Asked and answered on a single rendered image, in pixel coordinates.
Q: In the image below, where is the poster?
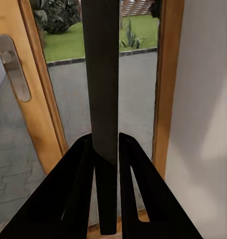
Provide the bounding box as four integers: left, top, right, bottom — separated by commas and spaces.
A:
81, 0, 119, 236

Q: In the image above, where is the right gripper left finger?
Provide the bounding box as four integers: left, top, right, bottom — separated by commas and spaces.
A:
0, 133, 95, 239

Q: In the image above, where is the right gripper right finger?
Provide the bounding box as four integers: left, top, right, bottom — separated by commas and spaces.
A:
118, 132, 203, 239

